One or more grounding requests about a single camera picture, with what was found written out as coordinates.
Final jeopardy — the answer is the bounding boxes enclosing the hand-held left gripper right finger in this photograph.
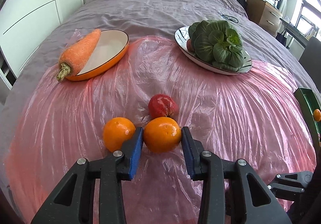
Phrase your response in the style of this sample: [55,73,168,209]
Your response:
[181,127,293,224]

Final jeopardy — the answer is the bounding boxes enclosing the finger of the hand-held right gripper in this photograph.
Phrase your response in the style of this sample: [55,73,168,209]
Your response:
[268,171,314,201]

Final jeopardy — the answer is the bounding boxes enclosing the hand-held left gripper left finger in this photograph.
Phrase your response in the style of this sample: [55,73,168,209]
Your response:
[30,127,144,224]

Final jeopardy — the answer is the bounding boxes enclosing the small orange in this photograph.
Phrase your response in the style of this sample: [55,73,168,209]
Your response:
[103,117,136,153]
[143,117,182,154]

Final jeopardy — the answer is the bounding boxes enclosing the green tray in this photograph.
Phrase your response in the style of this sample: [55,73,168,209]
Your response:
[294,87,321,144]

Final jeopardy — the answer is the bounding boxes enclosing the red apple top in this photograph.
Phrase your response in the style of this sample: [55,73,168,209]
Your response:
[148,94,179,119]

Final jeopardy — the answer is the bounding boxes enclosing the pink plastic sheet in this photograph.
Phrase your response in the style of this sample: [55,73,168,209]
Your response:
[4,34,321,224]

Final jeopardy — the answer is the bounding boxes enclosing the orange oval dish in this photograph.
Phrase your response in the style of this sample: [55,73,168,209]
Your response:
[64,29,129,82]

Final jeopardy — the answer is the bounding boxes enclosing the green bok choy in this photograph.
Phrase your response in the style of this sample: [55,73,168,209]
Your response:
[188,20,245,72]

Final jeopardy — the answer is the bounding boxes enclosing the carrot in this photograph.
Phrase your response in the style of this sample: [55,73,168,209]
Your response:
[56,29,102,82]

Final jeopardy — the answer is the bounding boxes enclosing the white rimmed plate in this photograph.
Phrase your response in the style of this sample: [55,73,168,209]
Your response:
[175,26,252,75]

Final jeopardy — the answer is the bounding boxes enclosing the dark chair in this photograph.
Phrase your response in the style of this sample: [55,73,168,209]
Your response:
[298,36,321,89]

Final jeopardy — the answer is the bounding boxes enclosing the black glasses on bed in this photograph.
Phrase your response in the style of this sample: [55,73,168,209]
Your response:
[221,14,239,22]

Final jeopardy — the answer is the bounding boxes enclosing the black bag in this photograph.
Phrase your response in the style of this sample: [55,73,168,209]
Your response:
[275,29,289,46]

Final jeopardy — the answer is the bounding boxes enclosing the desk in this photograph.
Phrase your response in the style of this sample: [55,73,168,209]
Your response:
[279,17,316,47]

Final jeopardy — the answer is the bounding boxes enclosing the wooden nightstand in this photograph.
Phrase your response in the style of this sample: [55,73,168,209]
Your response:
[246,0,283,36]

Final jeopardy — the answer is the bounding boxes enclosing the window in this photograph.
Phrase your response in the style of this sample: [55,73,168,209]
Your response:
[298,0,321,39]

